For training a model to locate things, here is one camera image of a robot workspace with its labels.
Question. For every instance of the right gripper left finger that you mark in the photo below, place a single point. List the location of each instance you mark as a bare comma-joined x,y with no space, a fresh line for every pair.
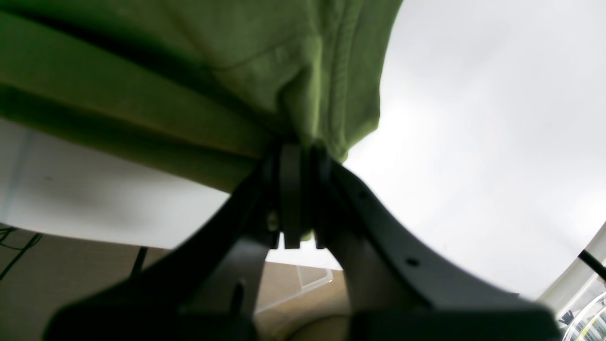
206,289

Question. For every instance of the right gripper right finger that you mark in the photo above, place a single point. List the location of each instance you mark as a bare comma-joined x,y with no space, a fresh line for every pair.
399,288

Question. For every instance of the olive green t-shirt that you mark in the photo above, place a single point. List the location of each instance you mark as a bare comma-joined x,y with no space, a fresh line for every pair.
136,115

